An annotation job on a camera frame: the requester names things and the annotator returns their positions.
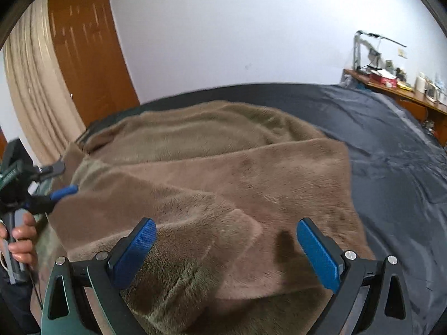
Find person's dark clothing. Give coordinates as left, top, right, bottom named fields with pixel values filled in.
left=0, top=269, right=41, bottom=335

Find brown fleece blanket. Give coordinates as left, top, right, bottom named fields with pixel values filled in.
left=37, top=99, right=376, bottom=335

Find grey plastic bag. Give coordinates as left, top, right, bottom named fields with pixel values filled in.
left=340, top=75, right=364, bottom=90

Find glass jars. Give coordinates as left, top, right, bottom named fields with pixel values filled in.
left=426, top=80, right=447, bottom=103

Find beige curtain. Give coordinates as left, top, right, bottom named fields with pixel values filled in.
left=2, top=0, right=88, bottom=166

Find person's left hand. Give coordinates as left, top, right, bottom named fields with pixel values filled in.
left=0, top=213, right=38, bottom=270

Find brown wooden door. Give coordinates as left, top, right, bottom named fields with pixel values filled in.
left=47, top=0, right=141, bottom=128

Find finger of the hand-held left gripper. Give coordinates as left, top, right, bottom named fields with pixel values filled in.
left=26, top=185, right=79, bottom=215
left=33, top=161, right=67, bottom=184

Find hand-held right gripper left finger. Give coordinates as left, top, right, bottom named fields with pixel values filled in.
left=41, top=217, right=158, bottom=335

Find red box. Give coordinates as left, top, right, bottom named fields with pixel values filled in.
left=368, top=71, right=399, bottom=88

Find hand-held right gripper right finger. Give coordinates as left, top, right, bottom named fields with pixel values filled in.
left=296, top=217, right=413, bottom=335

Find wooden desk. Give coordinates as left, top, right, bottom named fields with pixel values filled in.
left=342, top=68, right=447, bottom=137

